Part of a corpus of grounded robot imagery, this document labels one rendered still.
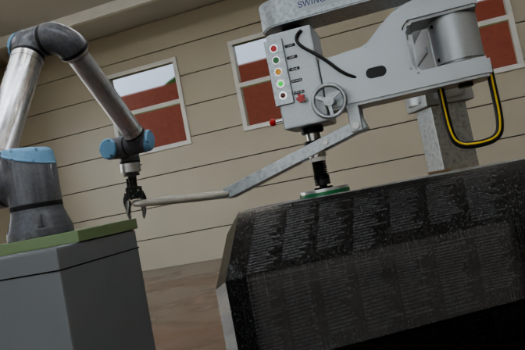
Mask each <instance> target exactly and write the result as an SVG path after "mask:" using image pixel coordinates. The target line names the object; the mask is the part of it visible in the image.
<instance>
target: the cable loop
mask: <svg viewBox="0 0 525 350"><path fill-rule="evenodd" d="M491 66H492V65H491ZM492 70H493V66H492ZM487 82H488V85H489V89H490V92H491V99H492V102H493V106H494V111H495V120H496V130H495V132H494V134H493V135H491V136H490V137H487V138H485V139H481V140H477V141H461V140H459V139H458V138H457V136H456V134H455V131H454V128H453V126H452V121H451V117H450V113H449V110H448V103H447V99H446V95H445V89H444V88H440V89H437V95H438V99H439V103H440V107H441V113H442V117H443V120H444V124H445V129H446V131H447V134H448V137H449V139H450V140H451V142H452V143H453V144H454V145H455V146H457V147H459V148H480V147H484V146H487V145H491V144H493V143H495V142H496V141H498V140H499V139H500V137H501V136H502V134H503V131H504V118H503V112H502V105H501V101H500V98H499V93H498V87H497V84H496V80H495V74H494V70H493V72H492V73H491V74H490V77H489V78H488V79H487Z"/></svg>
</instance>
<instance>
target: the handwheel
mask: <svg viewBox="0 0 525 350"><path fill-rule="evenodd" d="M328 87H331V88H336V89H337V91H336V92H335V93H334V94H333V95H332V96H330V95H327V96H326V97H320V96H318V95H317V94H318V93H319V91H320V90H322V89H324V88H328ZM340 93H341V94H342V97H343V104H342V107H341V109H340V110H339V111H338V112H336V113H334V110H333V106H332V105H334V103H335V100H334V99H335V98H336V97H337V96H338V95H339V94H340ZM316 99H317V100H320V101H323V103H324V105H326V106H328V108H329V111H330V115H325V114H323V113H321V112H320V111H319V110H318V108H317V107H316ZM347 103H348V98H347V95H346V93H345V90H344V89H343V88H342V87H341V86H340V85H338V84H335V83H325V84H321V85H320V86H319V87H318V88H317V89H316V90H315V91H314V92H313V94H312V98H311V105H312V109H313V111H314V112H315V114H316V115H317V116H319V117H321V118H323V119H327V120H331V119H334V118H337V117H339V116H340V115H341V114H342V113H343V112H344V111H345V109H346V106H347Z"/></svg>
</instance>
